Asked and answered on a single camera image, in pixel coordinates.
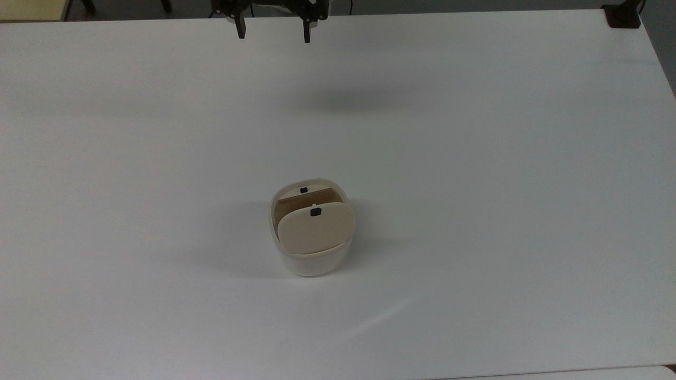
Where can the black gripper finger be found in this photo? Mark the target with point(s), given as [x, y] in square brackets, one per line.
[241, 26]
[307, 30]

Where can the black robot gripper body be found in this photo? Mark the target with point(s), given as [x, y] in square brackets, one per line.
[274, 7]

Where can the beige swing bin lid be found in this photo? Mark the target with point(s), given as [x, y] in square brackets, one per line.
[316, 229]

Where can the cream plastic trash bin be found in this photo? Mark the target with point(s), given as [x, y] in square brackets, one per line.
[311, 264]

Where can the yellowish wooden board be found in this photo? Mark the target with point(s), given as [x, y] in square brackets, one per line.
[31, 9]

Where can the black camera stand clamp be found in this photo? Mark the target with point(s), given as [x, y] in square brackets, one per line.
[622, 15]

